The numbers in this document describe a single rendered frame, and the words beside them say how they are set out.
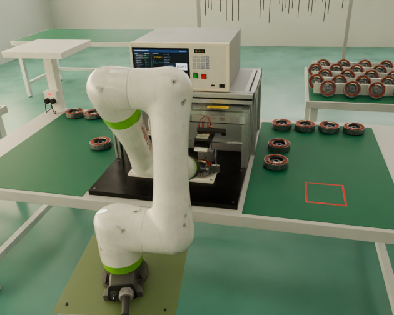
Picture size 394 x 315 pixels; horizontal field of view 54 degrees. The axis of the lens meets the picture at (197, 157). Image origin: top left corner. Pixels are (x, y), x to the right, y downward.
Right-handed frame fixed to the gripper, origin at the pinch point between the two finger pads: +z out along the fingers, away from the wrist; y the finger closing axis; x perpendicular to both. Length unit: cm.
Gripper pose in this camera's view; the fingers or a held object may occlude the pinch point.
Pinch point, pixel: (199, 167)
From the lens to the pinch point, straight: 174.3
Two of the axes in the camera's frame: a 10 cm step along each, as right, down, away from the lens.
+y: 9.7, 0.8, -2.2
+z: 2.2, 0.2, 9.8
